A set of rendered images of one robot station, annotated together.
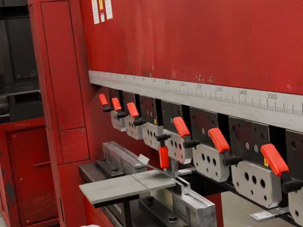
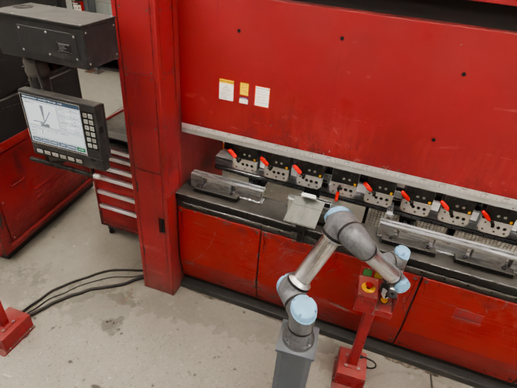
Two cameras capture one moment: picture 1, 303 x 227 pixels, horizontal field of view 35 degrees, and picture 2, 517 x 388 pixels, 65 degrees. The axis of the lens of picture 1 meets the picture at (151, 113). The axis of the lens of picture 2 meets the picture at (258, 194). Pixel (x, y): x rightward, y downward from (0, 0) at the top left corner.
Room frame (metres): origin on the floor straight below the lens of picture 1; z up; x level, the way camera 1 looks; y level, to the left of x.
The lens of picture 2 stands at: (0.51, 1.80, 2.37)
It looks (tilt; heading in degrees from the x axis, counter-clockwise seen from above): 34 degrees down; 306
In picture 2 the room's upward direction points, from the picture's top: 5 degrees clockwise
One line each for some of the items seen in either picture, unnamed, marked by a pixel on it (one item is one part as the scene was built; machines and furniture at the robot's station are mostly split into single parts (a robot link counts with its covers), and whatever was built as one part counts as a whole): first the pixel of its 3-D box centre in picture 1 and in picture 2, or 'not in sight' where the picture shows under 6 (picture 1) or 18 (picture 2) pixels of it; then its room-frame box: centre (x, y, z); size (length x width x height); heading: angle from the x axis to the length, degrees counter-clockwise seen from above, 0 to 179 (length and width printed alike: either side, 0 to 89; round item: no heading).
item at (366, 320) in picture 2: not in sight; (361, 334); (0.89, 0.14, 0.39); 0.05 x 0.05 x 0.54; 23
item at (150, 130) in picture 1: (160, 120); (311, 172); (1.50, -0.03, 1.18); 0.15 x 0.09 x 0.17; 19
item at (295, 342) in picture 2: not in sight; (299, 331); (1.04, 0.69, 0.82); 0.15 x 0.15 x 0.10
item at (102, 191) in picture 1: (126, 185); (305, 211); (1.42, 0.10, 1.00); 0.26 x 0.18 x 0.01; 109
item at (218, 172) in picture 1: (219, 140); (380, 188); (1.12, -0.16, 1.18); 0.15 x 0.09 x 0.17; 19
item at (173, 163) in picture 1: (168, 160); (311, 191); (1.47, -0.04, 1.05); 0.10 x 0.02 x 0.10; 19
